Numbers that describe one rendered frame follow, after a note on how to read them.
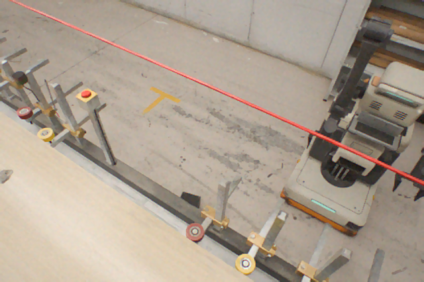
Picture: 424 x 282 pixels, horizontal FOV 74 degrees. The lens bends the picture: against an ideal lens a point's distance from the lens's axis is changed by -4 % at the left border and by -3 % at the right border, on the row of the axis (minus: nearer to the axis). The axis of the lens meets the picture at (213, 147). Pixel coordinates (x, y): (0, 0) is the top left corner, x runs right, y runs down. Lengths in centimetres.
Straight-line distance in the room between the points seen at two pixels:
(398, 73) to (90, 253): 155
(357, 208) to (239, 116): 142
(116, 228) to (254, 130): 189
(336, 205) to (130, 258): 151
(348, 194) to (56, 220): 190
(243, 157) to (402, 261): 148
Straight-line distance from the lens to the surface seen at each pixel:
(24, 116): 198
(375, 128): 172
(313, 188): 229
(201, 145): 272
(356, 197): 238
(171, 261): 126
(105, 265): 131
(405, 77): 155
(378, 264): 154
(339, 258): 117
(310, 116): 320
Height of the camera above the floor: 210
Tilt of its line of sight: 51 degrees down
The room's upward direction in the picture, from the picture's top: 4 degrees clockwise
